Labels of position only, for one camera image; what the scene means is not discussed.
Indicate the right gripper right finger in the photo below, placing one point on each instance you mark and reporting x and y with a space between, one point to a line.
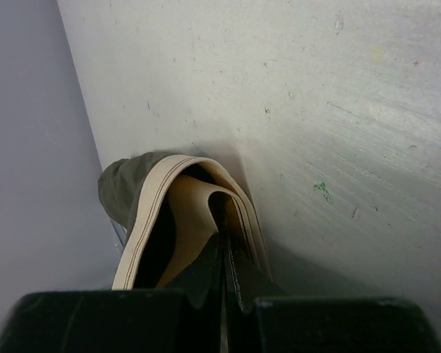
245 288

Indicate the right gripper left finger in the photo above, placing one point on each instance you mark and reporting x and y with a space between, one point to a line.
190 305

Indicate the brown underwear beige waistband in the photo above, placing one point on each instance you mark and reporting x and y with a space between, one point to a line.
170 205

